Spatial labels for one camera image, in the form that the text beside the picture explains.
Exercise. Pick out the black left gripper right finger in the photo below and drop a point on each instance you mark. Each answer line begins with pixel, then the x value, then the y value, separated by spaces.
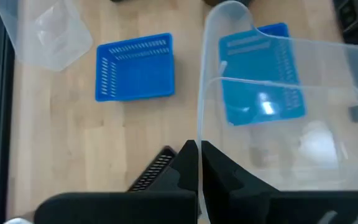
pixel 228 205

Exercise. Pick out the blue slotted plastic basket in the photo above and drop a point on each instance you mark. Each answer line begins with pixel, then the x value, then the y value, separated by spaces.
pixel 135 68
pixel 259 77

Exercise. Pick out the black table edge rail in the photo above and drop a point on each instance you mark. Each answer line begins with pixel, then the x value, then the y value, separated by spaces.
pixel 3 124

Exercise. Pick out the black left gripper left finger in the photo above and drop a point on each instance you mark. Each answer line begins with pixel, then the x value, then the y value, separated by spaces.
pixel 120 208

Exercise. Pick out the clear plastic bin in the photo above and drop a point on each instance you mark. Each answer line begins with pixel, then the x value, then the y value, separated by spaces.
pixel 51 37
pixel 322 62

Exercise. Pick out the black slotted plastic basket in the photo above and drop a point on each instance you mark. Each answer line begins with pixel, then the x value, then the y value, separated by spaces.
pixel 154 169

